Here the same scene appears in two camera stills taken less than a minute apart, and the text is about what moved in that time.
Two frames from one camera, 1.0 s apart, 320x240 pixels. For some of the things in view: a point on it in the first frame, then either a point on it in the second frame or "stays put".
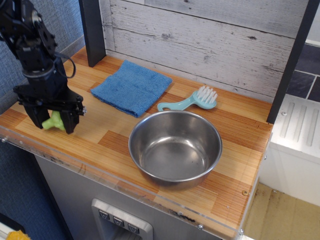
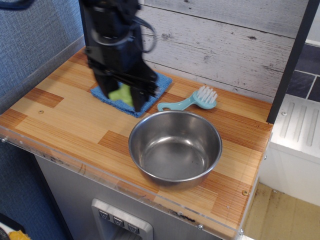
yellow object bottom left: [18, 235] stays put
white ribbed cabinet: [292, 165] stays put
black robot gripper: [49, 88] to [125, 63]
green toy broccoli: [55, 121] to [123, 93]
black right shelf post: [293, 60] stays put
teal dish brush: [204, 95] stays put
